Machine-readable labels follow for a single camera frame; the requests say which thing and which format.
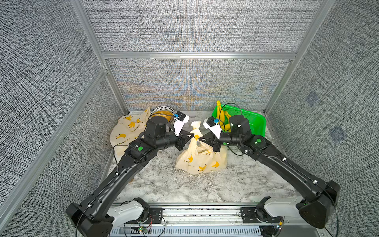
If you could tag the patterned bowl with yellow food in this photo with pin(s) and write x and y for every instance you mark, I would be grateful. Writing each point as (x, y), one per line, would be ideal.
(164, 111)

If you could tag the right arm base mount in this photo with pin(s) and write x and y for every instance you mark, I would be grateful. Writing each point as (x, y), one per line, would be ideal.
(257, 214)

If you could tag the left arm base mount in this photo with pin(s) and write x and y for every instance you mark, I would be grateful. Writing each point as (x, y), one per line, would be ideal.
(139, 211)

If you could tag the aluminium front rail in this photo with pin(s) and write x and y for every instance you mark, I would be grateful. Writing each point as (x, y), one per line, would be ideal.
(204, 220)

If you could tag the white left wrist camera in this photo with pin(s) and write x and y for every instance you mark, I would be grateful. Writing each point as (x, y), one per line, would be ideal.
(180, 119)

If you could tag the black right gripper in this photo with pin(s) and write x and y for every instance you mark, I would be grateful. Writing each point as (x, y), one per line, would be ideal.
(216, 144)

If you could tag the left yellow banana bunch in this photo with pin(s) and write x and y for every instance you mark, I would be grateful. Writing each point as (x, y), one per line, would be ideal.
(220, 115)

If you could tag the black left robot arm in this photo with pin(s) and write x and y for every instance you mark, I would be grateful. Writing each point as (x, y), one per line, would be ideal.
(94, 216)

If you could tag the green plastic basket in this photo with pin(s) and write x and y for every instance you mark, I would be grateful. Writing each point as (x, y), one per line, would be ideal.
(257, 122)

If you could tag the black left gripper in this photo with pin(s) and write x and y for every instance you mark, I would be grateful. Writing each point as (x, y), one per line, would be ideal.
(182, 139)

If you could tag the right yellow banana bunch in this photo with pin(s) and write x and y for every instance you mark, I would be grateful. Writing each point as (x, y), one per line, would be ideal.
(227, 126)

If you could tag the yellow banana bunch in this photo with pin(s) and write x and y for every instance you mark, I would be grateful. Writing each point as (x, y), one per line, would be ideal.
(227, 126)
(220, 115)

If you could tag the banana print plastic bag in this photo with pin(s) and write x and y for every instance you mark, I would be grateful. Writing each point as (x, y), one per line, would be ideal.
(128, 129)
(199, 157)

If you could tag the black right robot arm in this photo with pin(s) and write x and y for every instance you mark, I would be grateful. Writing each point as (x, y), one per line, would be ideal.
(317, 200)

